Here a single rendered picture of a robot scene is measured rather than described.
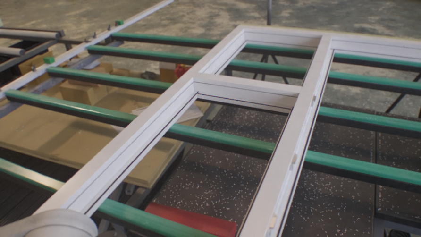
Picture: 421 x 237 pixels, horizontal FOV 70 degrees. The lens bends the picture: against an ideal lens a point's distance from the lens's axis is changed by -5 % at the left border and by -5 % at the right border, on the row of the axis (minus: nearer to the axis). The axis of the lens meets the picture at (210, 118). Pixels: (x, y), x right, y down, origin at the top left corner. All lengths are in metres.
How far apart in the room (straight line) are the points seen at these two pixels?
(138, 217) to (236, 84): 0.55
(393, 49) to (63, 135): 1.50
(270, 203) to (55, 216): 0.45
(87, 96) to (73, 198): 0.98
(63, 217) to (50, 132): 1.31
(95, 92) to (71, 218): 1.44
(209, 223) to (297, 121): 0.41
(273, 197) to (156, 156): 0.69
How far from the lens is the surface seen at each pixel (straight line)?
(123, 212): 0.77
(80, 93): 1.71
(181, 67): 1.64
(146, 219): 0.74
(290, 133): 0.83
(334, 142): 1.40
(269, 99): 1.05
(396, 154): 1.42
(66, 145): 1.47
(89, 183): 0.79
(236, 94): 1.08
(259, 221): 0.62
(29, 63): 2.22
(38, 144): 1.55
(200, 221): 1.02
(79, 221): 0.30
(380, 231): 1.16
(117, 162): 0.85
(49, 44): 2.33
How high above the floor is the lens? 1.43
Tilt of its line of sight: 34 degrees down
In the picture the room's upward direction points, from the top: 5 degrees counter-clockwise
